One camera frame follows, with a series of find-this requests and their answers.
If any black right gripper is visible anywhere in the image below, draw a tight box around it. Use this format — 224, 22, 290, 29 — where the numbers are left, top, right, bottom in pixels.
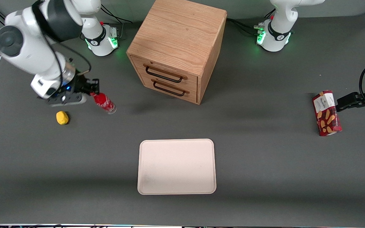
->
58, 74, 100, 100

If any red coke bottle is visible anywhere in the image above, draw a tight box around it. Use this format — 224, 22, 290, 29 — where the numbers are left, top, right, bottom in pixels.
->
90, 92, 117, 114

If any cream rectangular tray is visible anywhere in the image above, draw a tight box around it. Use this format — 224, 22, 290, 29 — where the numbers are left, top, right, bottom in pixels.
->
137, 139, 217, 195

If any red shortbread cookie box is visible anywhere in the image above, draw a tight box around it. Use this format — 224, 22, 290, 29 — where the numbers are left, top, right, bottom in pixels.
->
312, 90, 343, 136

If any yellow lemon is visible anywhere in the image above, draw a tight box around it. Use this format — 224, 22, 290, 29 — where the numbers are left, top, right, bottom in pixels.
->
56, 111, 69, 125

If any wooden two-drawer cabinet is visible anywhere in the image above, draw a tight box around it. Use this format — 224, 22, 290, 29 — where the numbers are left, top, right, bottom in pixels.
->
126, 0, 227, 105

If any grey wrist camera bar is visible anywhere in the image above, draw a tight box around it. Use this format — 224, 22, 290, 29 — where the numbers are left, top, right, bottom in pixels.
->
38, 93, 87, 107

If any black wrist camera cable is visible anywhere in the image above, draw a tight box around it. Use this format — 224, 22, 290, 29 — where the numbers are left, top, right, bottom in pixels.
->
32, 0, 92, 91

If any black base cables right arm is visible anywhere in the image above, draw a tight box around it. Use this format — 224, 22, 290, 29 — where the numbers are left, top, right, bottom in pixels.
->
99, 7, 133, 24

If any black base cables arm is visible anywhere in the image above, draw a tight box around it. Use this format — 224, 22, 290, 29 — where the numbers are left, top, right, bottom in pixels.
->
226, 9, 275, 36
99, 7, 133, 24

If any black drawer handle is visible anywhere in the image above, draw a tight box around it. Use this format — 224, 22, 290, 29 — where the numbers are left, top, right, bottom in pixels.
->
143, 63, 189, 83
151, 79, 190, 97

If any black base cables left arm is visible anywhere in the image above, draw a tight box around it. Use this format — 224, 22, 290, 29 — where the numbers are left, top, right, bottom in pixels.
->
226, 9, 275, 36

